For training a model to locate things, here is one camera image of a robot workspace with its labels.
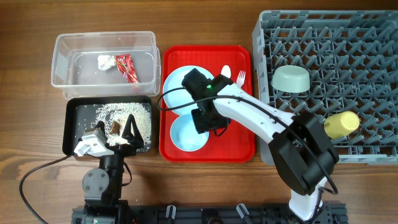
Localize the light blue bowl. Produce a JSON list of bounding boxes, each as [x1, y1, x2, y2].
[[170, 114, 209, 152]]

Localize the white plastic fork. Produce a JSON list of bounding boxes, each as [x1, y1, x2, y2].
[[236, 70, 246, 88]]

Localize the clear plastic bin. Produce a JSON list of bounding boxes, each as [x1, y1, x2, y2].
[[51, 31, 161, 99]]

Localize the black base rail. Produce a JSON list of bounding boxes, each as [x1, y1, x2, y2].
[[71, 198, 348, 224]]

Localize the white tissue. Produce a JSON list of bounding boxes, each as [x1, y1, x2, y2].
[[97, 55, 116, 71]]

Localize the rice and food scraps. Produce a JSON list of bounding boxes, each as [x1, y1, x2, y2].
[[94, 103, 152, 152]]

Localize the red snack wrapper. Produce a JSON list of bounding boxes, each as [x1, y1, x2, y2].
[[115, 54, 139, 83]]

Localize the red serving tray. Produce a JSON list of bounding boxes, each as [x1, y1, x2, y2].
[[159, 45, 255, 163]]

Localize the black waste tray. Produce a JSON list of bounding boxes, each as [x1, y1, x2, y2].
[[62, 96, 152, 156]]

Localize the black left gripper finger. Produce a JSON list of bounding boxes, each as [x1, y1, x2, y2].
[[93, 121, 105, 136], [122, 114, 144, 148]]

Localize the grey dishwasher rack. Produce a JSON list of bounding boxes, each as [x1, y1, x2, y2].
[[252, 11, 397, 165]]

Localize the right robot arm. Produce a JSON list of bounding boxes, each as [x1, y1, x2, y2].
[[182, 68, 339, 222]]

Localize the light blue plate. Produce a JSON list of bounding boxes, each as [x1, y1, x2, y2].
[[163, 65, 214, 116]]

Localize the mint green bowl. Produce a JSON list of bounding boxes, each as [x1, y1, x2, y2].
[[271, 65, 310, 93]]

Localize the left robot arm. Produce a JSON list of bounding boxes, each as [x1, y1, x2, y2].
[[72, 114, 144, 224]]

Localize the white plastic spoon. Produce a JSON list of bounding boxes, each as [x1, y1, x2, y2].
[[221, 65, 231, 78]]

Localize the yellow plastic cup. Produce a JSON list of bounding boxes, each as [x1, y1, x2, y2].
[[324, 111, 360, 139]]

